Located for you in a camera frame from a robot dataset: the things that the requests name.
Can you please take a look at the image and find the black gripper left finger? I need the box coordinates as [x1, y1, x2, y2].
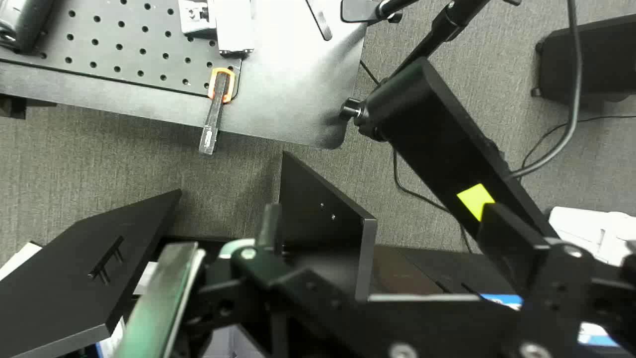
[189, 254, 374, 358]

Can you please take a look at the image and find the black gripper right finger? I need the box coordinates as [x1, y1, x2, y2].
[523, 236, 636, 358]

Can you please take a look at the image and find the black cabinet door without handle view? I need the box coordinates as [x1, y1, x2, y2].
[270, 148, 380, 303]

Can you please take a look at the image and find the white paper sheet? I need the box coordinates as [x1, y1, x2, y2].
[547, 204, 636, 268]

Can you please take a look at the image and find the greenish metal strip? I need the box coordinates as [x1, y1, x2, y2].
[109, 240, 209, 358]

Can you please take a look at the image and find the yellow sticky note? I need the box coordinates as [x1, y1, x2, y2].
[455, 180, 497, 224]

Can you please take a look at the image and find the perforated metal breadboard plate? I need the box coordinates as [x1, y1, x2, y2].
[0, 0, 368, 148]

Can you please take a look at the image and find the black box on carpet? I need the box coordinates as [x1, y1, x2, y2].
[531, 13, 636, 104]

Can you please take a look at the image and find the aluminium mounting block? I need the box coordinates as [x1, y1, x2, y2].
[177, 0, 259, 55]

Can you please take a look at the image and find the silver metal cylinder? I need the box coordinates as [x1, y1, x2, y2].
[0, 0, 56, 55]

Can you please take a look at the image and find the thin black cable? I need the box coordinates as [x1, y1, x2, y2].
[388, 146, 477, 254]

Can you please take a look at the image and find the bar clamp with orange handle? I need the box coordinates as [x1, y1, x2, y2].
[197, 63, 241, 156]

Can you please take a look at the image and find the thick black cable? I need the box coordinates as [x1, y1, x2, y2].
[511, 0, 636, 180]

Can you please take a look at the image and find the black camera tripod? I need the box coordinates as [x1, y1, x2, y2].
[338, 0, 493, 75]

